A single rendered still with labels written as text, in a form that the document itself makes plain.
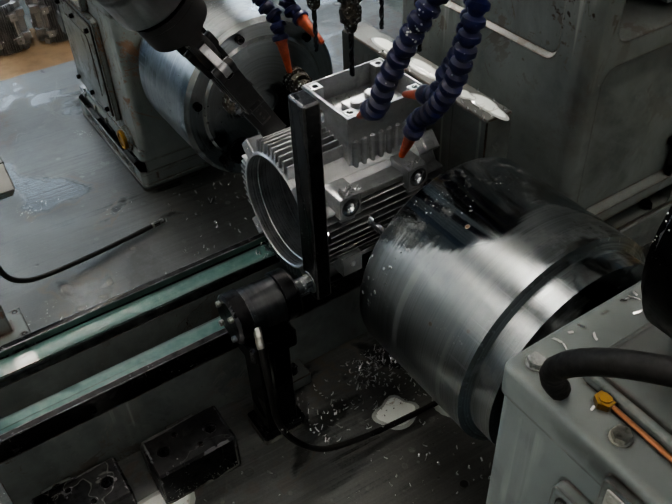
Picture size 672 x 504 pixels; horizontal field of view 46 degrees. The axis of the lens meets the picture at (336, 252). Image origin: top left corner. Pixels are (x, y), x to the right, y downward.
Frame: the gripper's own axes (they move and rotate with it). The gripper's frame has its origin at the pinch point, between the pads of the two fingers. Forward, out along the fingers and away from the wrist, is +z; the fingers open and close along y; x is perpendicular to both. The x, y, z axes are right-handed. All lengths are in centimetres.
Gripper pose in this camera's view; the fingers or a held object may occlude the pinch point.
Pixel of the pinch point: (260, 116)
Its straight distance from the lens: 99.5
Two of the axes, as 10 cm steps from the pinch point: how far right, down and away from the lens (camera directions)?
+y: -5.5, -5.3, 6.4
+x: -7.0, 7.1, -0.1
